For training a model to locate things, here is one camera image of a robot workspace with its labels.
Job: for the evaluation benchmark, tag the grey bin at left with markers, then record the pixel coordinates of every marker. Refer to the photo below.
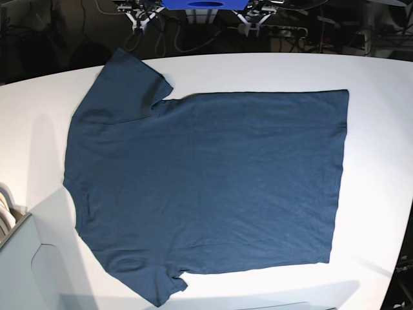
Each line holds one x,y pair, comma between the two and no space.
41,264

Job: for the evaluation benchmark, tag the white power strip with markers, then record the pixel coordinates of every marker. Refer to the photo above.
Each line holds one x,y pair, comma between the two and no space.
282,31

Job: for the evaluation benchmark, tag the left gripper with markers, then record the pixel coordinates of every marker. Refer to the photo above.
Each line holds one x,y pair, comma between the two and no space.
253,17

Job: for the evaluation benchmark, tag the dark blue T-shirt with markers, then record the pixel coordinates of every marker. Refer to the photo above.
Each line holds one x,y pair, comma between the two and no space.
208,184

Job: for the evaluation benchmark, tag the blue box on stand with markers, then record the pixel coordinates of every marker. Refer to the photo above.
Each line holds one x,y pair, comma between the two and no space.
205,4

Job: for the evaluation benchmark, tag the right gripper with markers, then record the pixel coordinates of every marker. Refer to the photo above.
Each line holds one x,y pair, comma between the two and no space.
140,12

